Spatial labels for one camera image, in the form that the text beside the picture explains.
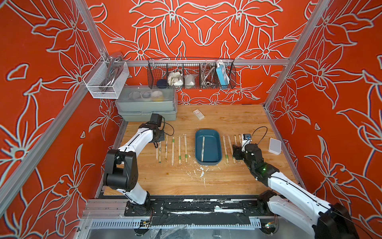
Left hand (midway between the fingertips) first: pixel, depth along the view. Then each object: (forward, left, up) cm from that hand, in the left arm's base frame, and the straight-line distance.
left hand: (157, 136), depth 92 cm
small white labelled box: (+24, -27, -6) cm, 37 cm away
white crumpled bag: (+28, -9, +24) cm, 38 cm away
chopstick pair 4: (-8, -19, -8) cm, 22 cm away
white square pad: (+2, -77, -8) cm, 77 cm away
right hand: (-5, -47, +4) cm, 48 cm away
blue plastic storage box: (-5, -35, -8) cm, 37 cm away
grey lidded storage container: (+19, +17, +9) cm, 27 cm away
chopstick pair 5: (0, -13, -8) cm, 15 cm away
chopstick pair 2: (-15, -45, +6) cm, 48 cm away
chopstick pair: (-5, -44, -8) cm, 45 cm away
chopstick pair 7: (-4, -5, -7) cm, 10 cm away
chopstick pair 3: (+8, -51, -7) cm, 52 cm away
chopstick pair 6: (-6, -10, -7) cm, 14 cm away
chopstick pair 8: (-8, -2, -7) cm, 10 cm away
